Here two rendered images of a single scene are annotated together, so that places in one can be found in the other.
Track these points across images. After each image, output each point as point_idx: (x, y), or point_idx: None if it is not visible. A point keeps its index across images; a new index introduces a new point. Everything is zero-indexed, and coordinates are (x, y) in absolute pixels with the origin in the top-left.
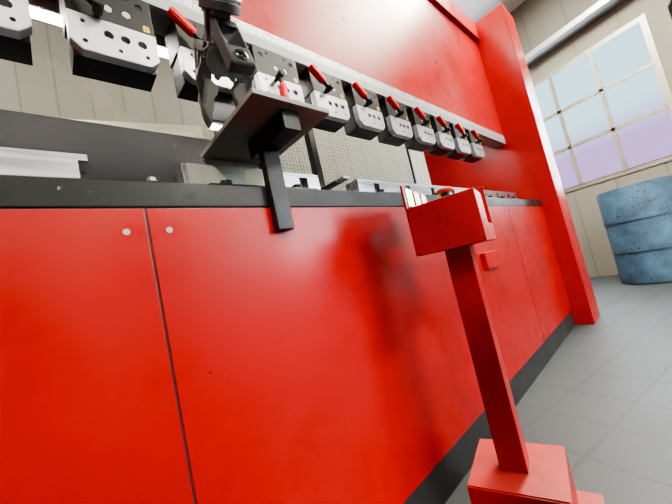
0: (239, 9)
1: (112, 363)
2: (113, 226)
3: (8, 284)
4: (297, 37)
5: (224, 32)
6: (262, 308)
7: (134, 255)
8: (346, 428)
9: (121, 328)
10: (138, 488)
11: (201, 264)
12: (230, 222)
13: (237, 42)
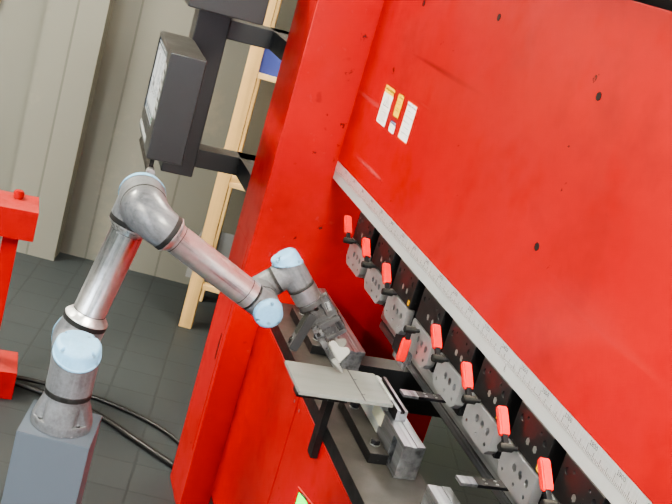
0: (303, 309)
1: (275, 448)
2: (294, 395)
3: (280, 397)
4: (463, 280)
5: (300, 321)
6: (294, 485)
7: (291, 413)
8: None
9: (280, 438)
10: (261, 498)
11: (296, 437)
12: (308, 427)
13: (297, 330)
